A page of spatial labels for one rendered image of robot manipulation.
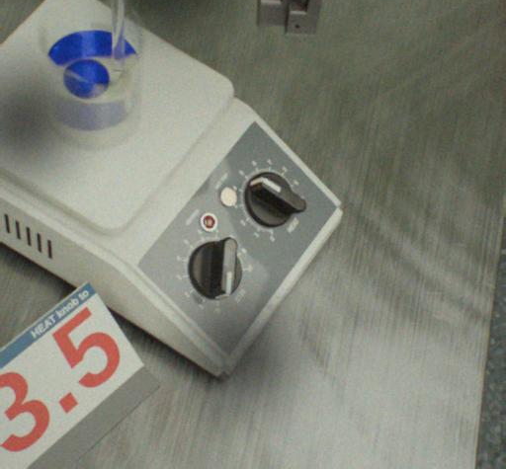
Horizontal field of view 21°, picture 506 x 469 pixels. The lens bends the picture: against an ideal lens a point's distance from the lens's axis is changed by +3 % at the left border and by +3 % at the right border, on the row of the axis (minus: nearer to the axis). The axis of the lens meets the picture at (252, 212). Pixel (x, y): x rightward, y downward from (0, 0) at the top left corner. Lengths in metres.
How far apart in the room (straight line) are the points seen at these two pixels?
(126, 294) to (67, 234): 0.05
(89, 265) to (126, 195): 0.05
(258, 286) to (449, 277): 0.13
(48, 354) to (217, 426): 0.10
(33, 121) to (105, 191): 0.06
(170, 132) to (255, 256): 0.08
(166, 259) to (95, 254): 0.04
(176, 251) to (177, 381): 0.08
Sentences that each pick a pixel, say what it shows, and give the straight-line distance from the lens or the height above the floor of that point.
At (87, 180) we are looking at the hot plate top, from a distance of 0.72.
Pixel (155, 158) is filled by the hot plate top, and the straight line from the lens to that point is 0.73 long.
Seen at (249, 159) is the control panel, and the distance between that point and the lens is 0.76.
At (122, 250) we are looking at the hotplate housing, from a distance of 0.72.
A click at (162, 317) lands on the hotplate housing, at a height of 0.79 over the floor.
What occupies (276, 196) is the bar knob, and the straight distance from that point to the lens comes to 0.75.
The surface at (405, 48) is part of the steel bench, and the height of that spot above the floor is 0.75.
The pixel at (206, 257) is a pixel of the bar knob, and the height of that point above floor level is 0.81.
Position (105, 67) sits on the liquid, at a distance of 0.71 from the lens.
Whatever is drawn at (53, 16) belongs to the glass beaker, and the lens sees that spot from 0.70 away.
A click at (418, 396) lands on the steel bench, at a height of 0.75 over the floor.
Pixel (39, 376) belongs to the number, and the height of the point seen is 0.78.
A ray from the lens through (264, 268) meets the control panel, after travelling 0.76.
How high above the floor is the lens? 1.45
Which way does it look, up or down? 59 degrees down
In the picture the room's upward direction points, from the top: 10 degrees clockwise
